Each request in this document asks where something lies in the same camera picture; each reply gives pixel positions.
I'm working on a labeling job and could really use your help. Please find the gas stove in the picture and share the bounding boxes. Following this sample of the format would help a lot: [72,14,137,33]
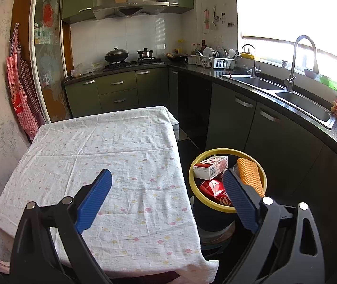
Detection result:
[103,56,165,71]

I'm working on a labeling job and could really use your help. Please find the yellow rimmed trash bin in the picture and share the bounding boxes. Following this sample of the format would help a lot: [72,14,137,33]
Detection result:
[188,147,267,234]

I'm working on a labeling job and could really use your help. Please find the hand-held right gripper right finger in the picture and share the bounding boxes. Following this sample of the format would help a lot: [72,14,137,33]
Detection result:
[222,168,326,284]

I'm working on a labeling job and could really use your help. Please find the sliding glass door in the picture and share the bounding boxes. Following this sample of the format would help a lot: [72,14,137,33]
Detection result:
[29,0,71,123]

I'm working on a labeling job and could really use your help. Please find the red soda can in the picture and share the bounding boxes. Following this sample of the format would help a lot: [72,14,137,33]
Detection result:
[200,179,234,208]

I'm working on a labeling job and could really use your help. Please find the red checked apron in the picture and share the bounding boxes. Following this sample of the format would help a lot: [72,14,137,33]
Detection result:
[6,24,39,138]

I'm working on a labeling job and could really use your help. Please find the steel double sink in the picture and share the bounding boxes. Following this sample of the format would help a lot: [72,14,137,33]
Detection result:
[220,75,336,129]

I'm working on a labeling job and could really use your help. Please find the green plastic tray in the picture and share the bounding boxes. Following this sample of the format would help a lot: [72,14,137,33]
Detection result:
[319,75,337,92]

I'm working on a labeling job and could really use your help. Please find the white red carton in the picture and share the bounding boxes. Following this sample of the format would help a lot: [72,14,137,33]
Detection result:
[193,155,229,181]

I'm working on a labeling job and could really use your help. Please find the black frying pan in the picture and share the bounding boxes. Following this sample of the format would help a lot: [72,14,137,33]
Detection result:
[165,52,189,61]

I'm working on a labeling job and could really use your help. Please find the clear plastic bag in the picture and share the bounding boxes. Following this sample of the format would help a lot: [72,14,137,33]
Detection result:
[71,62,105,77]

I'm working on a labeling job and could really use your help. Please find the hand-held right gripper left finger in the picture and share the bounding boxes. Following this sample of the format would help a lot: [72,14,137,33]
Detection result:
[10,169,113,284]

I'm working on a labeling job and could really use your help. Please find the hanging wall ornament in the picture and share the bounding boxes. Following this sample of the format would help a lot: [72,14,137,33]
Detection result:
[203,8,211,34]

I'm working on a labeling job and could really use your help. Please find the green base cabinets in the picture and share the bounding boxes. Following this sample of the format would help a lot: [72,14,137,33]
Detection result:
[64,67,337,243]

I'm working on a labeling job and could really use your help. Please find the white dish rack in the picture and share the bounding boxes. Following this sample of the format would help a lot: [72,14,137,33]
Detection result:
[191,47,237,69]

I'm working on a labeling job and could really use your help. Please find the steel range hood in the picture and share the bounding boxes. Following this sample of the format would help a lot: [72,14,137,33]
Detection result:
[62,0,194,24]
[92,1,169,21]

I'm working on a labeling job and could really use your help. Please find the black wok with lid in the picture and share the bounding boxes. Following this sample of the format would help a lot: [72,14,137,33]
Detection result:
[104,47,129,63]

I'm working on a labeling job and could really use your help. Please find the large steel faucet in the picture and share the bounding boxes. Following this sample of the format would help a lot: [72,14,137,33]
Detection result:
[284,35,319,92]

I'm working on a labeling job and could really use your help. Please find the white dotted tablecloth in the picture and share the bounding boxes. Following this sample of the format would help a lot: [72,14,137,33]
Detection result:
[0,106,219,283]

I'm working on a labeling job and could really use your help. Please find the dark checked apron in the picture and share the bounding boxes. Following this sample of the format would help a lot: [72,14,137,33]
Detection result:
[19,59,46,125]

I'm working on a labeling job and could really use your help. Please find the small steel faucet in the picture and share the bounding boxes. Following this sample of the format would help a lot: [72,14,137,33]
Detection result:
[241,44,261,78]

